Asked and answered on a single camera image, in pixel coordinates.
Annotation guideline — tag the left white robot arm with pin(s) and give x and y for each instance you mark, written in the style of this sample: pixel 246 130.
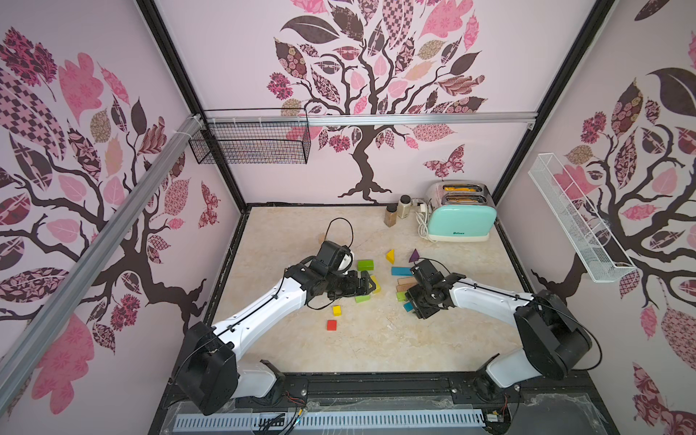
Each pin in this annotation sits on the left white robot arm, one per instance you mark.
pixel 209 368

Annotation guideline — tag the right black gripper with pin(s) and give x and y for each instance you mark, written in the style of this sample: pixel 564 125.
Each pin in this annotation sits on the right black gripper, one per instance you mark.
pixel 420 303

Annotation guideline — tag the black wire basket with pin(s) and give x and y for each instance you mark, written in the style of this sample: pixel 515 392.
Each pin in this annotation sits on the black wire basket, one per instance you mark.
pixel 254 136

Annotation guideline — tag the natural wood block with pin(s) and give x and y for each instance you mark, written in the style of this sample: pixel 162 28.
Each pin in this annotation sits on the natural wood block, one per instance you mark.
pixel 404 287
pixel 406 281

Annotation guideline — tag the yellow triangle block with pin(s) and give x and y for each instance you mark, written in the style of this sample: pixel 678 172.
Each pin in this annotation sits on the yellow triangle block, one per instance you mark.
pixel 390 256

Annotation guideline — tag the white cable duct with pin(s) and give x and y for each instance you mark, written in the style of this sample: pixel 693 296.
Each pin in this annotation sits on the white cable duct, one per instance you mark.
pixel 329 420

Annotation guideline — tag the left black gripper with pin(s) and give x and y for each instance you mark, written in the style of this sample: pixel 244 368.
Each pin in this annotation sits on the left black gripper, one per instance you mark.
pixel 351 288

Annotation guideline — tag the aluminium rail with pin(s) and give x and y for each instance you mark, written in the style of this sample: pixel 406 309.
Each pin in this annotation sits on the aluminium rail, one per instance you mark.
pixel 33 342
pixel 386 119

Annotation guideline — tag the mint green toaster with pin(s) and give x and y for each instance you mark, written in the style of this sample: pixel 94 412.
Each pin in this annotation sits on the mint green toaster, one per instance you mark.
pixel 459 211

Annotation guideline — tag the teal long block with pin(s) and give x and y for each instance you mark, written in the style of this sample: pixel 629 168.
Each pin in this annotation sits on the teal long block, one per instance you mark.
pixel 401 271

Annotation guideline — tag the yellow rectangular block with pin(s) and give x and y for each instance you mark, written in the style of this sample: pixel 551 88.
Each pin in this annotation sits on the yellow rectangular block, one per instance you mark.
pixel 377 285

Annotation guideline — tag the white wire shelf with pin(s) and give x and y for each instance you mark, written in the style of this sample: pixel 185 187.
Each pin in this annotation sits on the white wire shelf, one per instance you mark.
pixel 566 190

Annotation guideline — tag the brown spice jar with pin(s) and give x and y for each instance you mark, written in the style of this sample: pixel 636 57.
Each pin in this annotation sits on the brown spice jar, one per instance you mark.
pixel 391 216

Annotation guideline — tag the aluminium rail left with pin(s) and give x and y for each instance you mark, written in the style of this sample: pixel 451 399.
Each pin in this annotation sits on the aluminium rail left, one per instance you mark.
pixel 33 342

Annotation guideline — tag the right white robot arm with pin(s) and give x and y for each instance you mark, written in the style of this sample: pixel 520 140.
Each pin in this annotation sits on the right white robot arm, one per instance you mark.
pixel 552 340

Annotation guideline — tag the aluminium rail back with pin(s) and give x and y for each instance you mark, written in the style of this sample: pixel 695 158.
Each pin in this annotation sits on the aluminium rail back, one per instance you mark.
pixel 386 119

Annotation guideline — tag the pale spice jar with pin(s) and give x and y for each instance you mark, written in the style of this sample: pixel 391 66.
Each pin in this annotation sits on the pale spice jar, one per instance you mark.
pixel 404 207

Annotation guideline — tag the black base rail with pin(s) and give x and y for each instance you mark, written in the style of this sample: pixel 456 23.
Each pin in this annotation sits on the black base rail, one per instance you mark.
pixel 465 388

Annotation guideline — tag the purple triangle block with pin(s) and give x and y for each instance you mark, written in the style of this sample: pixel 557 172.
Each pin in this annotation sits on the purple triangle block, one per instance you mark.
pixel 415 256

